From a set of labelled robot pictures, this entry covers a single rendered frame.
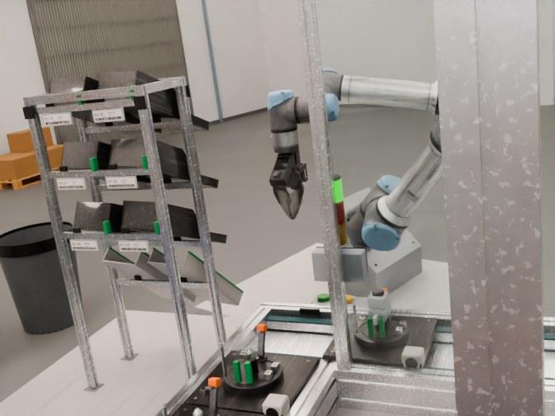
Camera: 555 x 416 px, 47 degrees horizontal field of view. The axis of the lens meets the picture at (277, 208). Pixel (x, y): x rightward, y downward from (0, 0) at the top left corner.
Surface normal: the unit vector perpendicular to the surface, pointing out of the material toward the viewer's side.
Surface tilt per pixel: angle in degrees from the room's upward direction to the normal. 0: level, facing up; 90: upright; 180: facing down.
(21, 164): 90
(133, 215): 65
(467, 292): 90
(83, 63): 90
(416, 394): 90
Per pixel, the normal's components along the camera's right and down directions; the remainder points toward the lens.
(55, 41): 0.75, 0.08
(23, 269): -0.04, 0.35
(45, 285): 0.40, 0.27
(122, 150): -0.54, -0.14
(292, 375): -0.12, -0.96
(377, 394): -0.38, 0.29
